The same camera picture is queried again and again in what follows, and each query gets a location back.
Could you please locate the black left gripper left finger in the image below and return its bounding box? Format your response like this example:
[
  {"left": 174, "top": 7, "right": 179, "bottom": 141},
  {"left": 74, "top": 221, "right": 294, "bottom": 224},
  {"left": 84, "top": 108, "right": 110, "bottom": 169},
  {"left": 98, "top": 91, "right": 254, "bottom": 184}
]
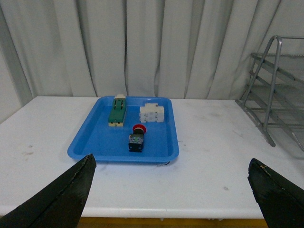
[{"left": 0, "top": 154, "right": 96, "bottom": 228}]

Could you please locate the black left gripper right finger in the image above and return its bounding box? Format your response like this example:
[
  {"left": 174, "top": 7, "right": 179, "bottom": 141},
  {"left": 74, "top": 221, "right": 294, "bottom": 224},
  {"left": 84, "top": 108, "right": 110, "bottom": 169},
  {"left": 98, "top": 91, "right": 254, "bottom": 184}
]
[{"left": 248, "top": 158, "right": 304, "bottom": 228}]

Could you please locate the red emergency stop button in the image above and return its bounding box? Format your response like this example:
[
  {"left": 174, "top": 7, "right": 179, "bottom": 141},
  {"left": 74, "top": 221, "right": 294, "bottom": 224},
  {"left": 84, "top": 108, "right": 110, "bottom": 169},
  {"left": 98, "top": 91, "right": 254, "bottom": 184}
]
[{"left": 128, "top": 124, "right": 147, "bottom": 152}]

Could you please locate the silver mesh three-tier rack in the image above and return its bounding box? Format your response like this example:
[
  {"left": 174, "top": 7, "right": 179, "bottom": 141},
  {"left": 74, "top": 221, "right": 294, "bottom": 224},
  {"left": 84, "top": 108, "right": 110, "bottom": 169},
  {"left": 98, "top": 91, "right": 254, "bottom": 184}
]
[{"left": 236, "top": 35, "right": 304, "bottom": 149}]

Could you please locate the blue plastic tray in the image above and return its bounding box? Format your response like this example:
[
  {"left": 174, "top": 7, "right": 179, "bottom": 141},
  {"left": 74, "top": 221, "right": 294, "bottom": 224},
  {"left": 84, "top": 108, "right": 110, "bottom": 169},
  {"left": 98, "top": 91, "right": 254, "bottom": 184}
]
[{"left": 67, "top": 96, "right": 179, "bottom": 164}]

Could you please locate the white terminal block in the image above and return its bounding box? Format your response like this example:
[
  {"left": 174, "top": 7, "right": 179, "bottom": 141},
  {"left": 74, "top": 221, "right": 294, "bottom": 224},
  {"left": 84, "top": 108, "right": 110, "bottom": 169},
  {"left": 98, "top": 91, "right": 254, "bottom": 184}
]
[{"left": 139, "top": 103, "right": 164, "bottom": 123}]

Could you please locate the grey white curtain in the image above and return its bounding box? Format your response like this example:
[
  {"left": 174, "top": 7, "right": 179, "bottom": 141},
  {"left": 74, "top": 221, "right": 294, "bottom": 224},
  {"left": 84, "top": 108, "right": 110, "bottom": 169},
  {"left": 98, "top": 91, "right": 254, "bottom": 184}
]
[{"left": 0, "top": 0, "right": 304, "bottom": 121}]

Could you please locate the green and cream switch block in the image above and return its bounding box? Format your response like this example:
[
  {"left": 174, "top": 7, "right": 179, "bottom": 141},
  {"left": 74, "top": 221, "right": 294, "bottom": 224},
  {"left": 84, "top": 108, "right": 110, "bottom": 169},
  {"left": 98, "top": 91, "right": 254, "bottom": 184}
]
[{"left": 108, "top": 95, "right": 126, "bottom": 127}]

